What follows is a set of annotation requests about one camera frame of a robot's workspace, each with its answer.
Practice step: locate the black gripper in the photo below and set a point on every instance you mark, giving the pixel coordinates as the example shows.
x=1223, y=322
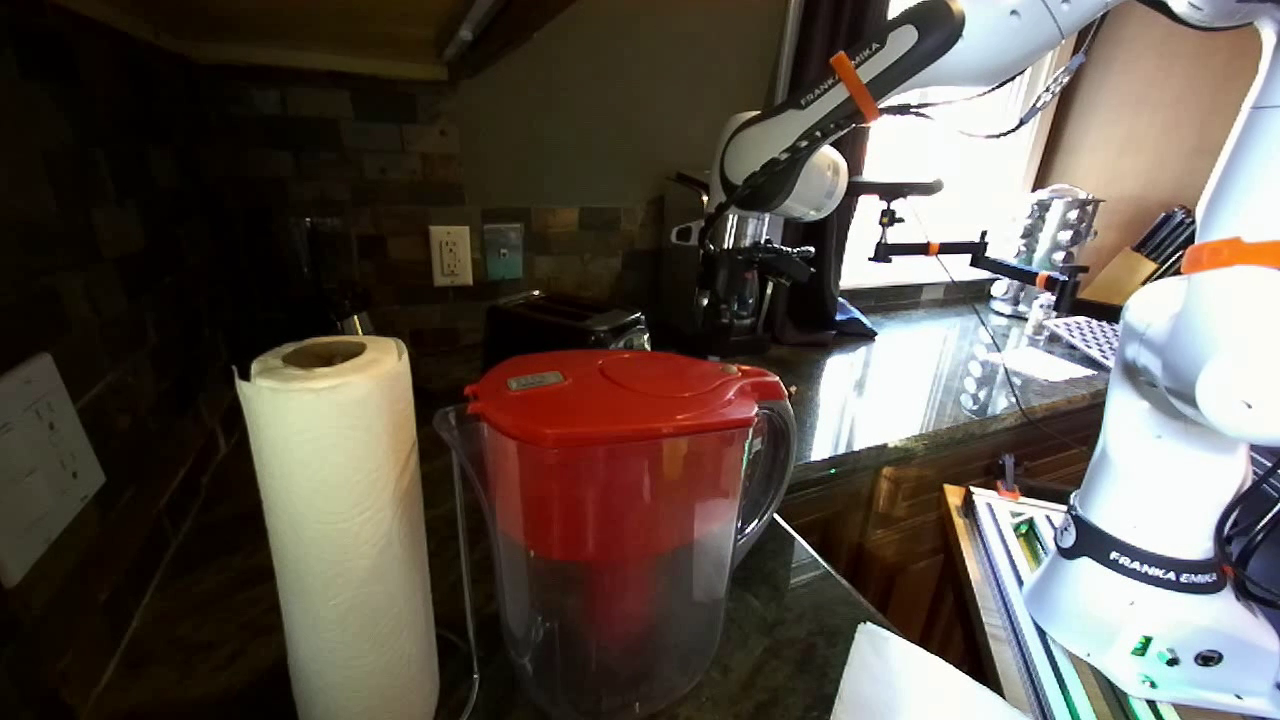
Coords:
x=725, y=269

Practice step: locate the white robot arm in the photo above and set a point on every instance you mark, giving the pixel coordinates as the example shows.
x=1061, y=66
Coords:
x=1141, y=580

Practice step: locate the black toaster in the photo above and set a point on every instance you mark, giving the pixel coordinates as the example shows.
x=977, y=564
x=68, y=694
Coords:
x=545, y=322

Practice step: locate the clear water filter pitcher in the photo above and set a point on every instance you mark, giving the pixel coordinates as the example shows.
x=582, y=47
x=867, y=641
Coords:
x=622, y=491

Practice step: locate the wooden knife block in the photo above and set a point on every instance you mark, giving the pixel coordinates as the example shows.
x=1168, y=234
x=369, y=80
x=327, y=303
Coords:
x=1148, y=258

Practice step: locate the white paper napkin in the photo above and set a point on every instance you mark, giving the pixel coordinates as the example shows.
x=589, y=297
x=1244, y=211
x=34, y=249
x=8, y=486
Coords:
x=889, y=677

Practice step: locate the white paper towel roll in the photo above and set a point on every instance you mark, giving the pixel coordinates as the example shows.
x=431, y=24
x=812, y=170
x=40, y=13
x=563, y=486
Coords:
x=339, y=469

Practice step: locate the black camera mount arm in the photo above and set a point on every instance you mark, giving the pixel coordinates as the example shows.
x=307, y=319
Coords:
x=884, y=249

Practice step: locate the white wall outlet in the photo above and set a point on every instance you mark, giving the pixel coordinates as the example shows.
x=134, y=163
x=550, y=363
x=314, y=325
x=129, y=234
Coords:
x=449, y=253

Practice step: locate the white wall switch plate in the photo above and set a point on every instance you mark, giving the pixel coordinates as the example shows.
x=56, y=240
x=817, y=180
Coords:
x=45, y=467

